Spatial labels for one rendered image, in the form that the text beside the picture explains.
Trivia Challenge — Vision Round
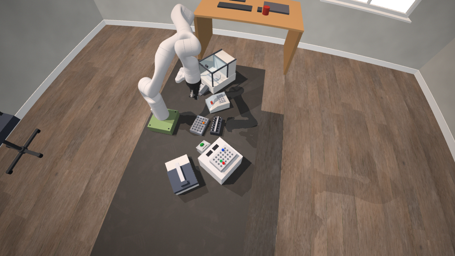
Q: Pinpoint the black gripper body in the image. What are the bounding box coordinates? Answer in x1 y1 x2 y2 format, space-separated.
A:
186 79 201 93

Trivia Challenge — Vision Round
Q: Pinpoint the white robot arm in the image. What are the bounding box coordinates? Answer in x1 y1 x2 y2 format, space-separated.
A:
138 4 201 120

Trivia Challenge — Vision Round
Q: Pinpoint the white balance with glass draft shield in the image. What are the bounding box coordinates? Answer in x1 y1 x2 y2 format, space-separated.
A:
199 49 237 96

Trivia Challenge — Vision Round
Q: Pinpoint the white tube rack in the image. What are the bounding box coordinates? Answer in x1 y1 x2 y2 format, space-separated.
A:
190 115 209 136

